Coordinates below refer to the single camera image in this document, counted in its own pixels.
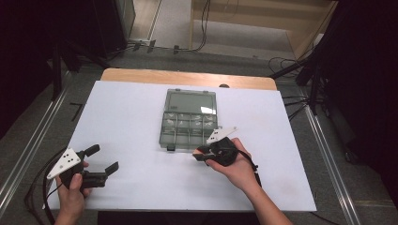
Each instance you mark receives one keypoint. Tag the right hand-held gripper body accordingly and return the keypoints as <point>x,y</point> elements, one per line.
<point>223,150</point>

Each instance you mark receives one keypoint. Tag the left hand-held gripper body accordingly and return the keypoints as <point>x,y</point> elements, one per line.
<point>67,162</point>

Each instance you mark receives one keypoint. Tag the transparent grey compartment box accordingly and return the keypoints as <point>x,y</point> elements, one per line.
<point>187,125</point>

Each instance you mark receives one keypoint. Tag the person's right hand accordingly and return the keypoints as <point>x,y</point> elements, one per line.
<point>239,172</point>

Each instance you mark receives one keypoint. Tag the person's left hand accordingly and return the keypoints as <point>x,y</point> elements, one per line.
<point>71,200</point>

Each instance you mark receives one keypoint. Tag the white table board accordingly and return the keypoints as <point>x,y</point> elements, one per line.
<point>131,125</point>

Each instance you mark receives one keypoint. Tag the dark round table grommet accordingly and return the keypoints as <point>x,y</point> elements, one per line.
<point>224,86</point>

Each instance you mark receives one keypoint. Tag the person's dark clothing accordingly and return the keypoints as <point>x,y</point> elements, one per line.
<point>175,218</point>

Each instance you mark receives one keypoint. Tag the black stand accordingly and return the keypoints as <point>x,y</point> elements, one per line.
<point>58,72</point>
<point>313,81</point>

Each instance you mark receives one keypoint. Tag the wooden cabinet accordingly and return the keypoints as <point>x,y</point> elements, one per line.
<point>250,34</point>

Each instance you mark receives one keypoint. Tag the black curtain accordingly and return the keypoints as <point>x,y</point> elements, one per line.
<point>369,93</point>
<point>31,47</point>

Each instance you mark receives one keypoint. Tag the metal floor rail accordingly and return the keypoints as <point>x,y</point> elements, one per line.
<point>334,175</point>
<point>34,143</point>

